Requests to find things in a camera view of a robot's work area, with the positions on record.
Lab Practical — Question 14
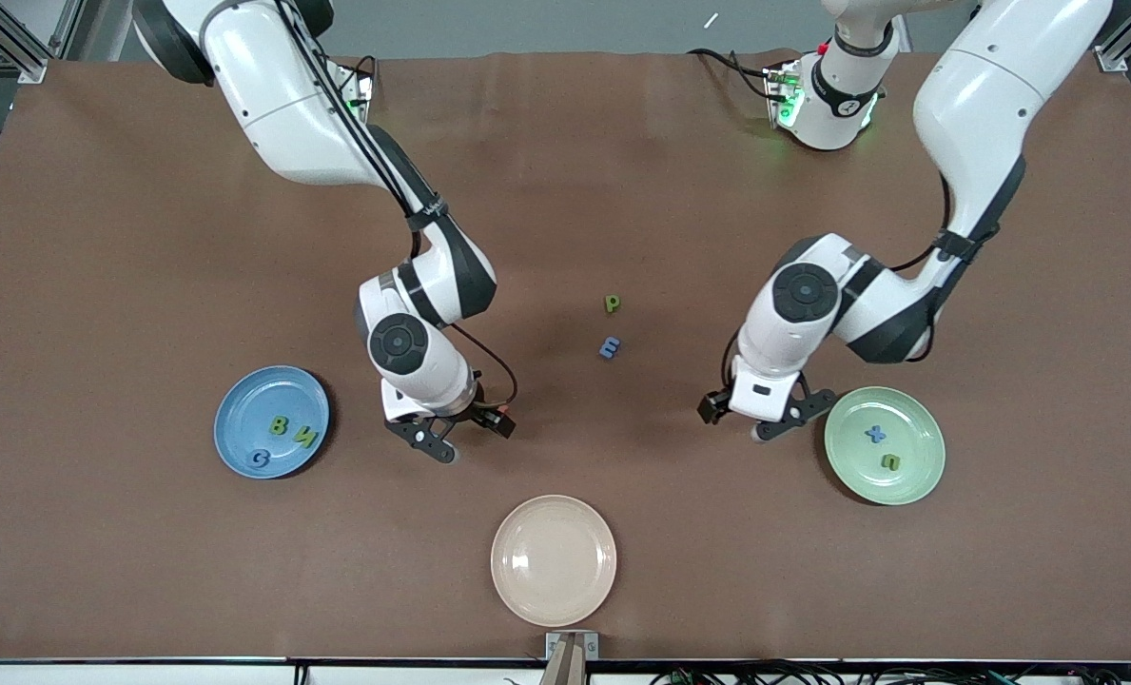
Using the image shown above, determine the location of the blue plate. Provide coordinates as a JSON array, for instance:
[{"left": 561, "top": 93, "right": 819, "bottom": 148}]
[{"left": 213, "top": 365, "right": 331, "bottom": 480}]

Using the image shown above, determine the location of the beige plate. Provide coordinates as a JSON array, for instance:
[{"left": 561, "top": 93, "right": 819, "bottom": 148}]
[{"left": 490, "top": 494, "right": 618, "bottom": 628}]

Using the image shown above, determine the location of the green plate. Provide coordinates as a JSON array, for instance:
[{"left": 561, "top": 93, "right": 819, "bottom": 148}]
[{"left": 823, "top": 385, "right": 947, "bottom": 506}]

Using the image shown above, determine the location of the brown table mat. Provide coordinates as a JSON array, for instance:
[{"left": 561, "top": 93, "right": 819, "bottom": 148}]
[{"left": 0, "top": 49, "right": 1131, "bottom": 662}]

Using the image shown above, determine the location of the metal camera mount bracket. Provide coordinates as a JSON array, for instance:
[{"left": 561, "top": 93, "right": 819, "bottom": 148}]
[{"left": 541, "top": 632, "right": 600, "bottom": 685}]

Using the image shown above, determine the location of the black cable bundle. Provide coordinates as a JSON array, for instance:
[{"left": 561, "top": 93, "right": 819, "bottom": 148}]
[{"left": 649, "top": 658, "right": 1131, "bottom": 685}]

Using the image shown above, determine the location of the black right arm base cable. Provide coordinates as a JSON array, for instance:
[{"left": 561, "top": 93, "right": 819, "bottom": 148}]
[{"left": 335, "top": 54, "right": 378, "bottom": 106}]

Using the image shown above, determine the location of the black arm base cable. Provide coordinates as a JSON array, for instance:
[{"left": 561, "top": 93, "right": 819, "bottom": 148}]
[
  {"left": 687, "top": 48, "right": 787, "bottom": 102},
  {"left": 335, "top": 54, "right": 378, "bottom": 106}
]

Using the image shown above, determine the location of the black left arm base cable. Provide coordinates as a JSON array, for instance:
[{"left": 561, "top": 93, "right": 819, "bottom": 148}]
[{"left": 687, "top": 48, "right": 787, "bottom": 102}]

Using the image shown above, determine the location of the white table edge rail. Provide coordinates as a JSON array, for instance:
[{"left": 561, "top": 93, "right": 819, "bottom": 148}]
[{"left": 0, "top": 660, "right": 1131, "bottom": 685}]

